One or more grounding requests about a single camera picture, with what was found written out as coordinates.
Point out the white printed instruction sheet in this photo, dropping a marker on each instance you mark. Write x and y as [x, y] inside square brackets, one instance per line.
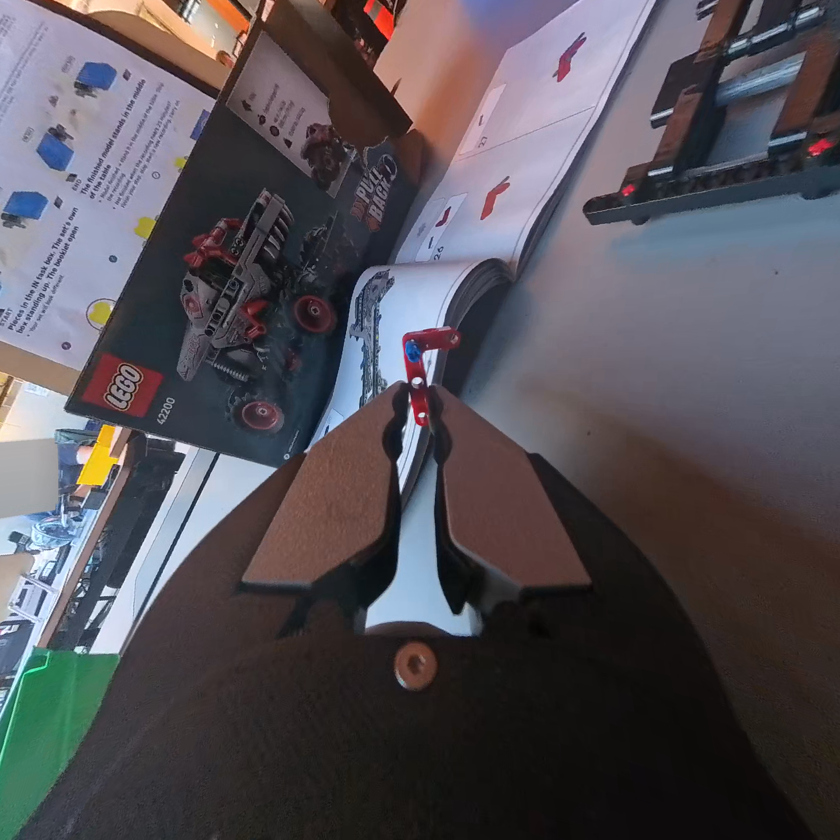
[79, 197]

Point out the black lego chassis model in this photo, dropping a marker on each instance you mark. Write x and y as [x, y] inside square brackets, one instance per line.
[722, 157]

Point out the lego instruction booklet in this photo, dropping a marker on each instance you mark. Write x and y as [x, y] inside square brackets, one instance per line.
[525, 151]

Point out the red angled lego beam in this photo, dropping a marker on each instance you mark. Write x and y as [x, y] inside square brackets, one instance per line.
[417, 380]

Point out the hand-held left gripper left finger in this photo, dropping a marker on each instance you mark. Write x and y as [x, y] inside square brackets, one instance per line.
[328, 505]

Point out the black lego box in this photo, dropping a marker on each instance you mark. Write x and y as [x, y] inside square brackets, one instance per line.
[262, 295]

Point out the yellow storage bin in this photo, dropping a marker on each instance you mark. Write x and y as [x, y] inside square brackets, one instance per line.
[98, 459]

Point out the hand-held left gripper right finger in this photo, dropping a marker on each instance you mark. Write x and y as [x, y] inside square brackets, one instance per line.
[508, 505]

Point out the green plastic bin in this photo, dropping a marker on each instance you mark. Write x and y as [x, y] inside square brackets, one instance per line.
[46, 709]

